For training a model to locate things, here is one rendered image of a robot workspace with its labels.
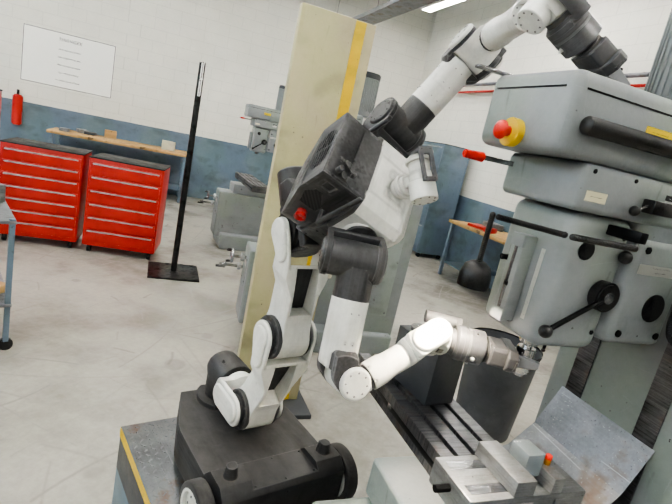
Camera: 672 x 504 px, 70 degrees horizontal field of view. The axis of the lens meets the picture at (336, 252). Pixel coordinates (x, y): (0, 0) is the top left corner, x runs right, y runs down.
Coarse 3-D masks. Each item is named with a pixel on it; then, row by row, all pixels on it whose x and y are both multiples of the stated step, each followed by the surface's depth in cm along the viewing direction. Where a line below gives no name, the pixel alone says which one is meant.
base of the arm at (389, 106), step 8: (384, 104) 130; (392, 104) 127; (376, 112) 131; (384, 112) 127; (392, 112) 126; (368, 120) 133; (376, 120) 128; (368, 128) 132; (376, 136) 128; (384, 136) 128; (424, 136) 134; (392, 144) 130; (416, 144) 133; (408, 152) 134
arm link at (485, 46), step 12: (492, 24) 116; (504, 24) 112; (480, 36) 122; (492, 36) 117; (504, 36) 114; (516, 36) 113; (468, 48) 123; (480, 48) 123; (492, 48) 121; (504, 48) 125; (468, 60) 125; (480, 60) 124; (492, 60) 124; (480, 72) 126
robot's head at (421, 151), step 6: (414, 150) 114; (420, 150) 112; (426, 150) 113; (432, 150) 113; (414, 156) 114; (420, 156) 112; (432, 156) 113; (420, 162) 112; (432, 162) 112; (432, 168) 112; (426, 174) 111; (432, 174) 112; (426, 180) 111; (432, 180) 111
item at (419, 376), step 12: (420, 324) 170; (420, 360) 158; (432, 360) 153; (444, 360) 153; (456, 360) 155; (408, 372) 163; (420, 372) 158; (432, 372) 153; (444, 372) 154; (456, 372) 157; (408, 384) 163; (420, 384) 157; (432, 384) 154; (444, 384) 156; (456, 384) 159; (420, 396) 157; (432, 396) 155; (444, 396) 158
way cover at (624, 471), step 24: (552, 408) 152; (576, 408) 146; (552, 432) 148; (576, 432) 142; (600, 432) 137; (624, 432) 133; (576, 456) 139; (600, 456) 134; (624, 456) 129; (648, 456) 125; (576, 480) 134; (600, 480) 130; (624, 480) 126
